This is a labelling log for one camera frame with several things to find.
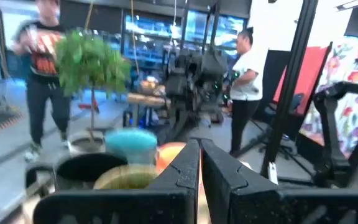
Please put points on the black aluminium frame post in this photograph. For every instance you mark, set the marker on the black aluminium frame post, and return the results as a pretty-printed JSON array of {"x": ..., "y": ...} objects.
[{"x": 291, "y": 77}]

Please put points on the person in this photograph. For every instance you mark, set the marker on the person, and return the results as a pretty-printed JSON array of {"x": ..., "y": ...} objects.
[
  {"x": 247, "y": 77},
  {"x": 45, "y": 93}
]

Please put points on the green potted artificial tree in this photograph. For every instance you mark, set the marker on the green potted artificial tree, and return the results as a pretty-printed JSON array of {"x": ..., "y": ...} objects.
[{"x": 89, "y": 62}]

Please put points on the floral cloth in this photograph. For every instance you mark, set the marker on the floral cloth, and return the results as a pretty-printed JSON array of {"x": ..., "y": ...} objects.
[{"x": 353, "y": 62}]

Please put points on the teal blue mug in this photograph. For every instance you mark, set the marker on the teal blue mug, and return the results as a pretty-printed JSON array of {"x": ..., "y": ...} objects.
[{"x": 130, "y": 143}]

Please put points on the red panel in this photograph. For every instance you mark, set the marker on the red panel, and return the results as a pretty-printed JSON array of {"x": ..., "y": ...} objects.
[{"x": 309, "y": 71}]

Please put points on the orange mug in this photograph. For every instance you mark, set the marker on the orange mug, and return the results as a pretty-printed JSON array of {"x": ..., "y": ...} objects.
[{"x": 168, "y": 155}]

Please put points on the wooden side table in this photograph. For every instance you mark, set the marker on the wooden side table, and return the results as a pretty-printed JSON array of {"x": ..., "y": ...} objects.
[{"x": 148, "y": 99}]

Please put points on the blue lit storage shelf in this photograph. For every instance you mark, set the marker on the blue lit storage shelf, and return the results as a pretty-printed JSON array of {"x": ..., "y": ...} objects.
[{"x": 154, "y": 31}]

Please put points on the glossy black mug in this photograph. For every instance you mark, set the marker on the glossy black mug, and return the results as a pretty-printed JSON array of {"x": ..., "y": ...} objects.
[{"x": 85, "y": 168}]

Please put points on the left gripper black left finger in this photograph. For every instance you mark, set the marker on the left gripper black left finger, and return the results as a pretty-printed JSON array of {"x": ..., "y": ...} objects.
[{"x": 166, "y": 202}]

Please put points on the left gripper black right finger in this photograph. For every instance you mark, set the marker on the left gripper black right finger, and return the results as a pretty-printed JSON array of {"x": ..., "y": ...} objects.
[{"x": 244, "y": 202}]

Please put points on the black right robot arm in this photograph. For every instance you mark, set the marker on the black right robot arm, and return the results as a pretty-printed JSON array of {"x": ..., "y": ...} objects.
[{"x": 328, "y": 124}]

